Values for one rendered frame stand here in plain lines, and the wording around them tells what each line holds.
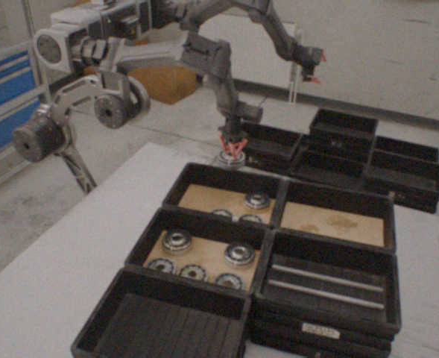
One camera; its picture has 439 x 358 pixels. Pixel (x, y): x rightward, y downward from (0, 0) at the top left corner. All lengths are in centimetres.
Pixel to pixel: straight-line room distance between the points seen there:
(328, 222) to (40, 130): 128
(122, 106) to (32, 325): 81
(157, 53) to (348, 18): 322
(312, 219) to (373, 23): 277
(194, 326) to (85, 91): 108
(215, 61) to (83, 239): 101
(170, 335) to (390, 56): 345
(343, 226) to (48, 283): 108
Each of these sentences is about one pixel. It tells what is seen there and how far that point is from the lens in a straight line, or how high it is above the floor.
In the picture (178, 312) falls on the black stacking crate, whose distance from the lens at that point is 136.
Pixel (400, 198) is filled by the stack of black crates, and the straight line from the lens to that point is 251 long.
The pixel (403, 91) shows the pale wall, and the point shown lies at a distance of 437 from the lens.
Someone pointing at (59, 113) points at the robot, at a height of 100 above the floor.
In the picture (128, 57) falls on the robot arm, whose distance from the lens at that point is 126.
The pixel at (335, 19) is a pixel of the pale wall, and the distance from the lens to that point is 425.
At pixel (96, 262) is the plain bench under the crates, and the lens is 172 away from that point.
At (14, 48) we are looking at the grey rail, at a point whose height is 93.
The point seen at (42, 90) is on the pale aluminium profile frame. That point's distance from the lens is 346.
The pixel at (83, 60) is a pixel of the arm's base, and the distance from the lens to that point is 139.
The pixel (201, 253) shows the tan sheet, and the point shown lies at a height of 83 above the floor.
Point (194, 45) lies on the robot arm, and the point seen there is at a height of 157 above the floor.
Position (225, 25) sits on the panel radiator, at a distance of 445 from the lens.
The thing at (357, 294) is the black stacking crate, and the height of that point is 83.
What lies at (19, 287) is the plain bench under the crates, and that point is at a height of 70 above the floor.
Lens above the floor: 190
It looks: 35 degrees down
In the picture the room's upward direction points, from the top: 1 degrees clockwise
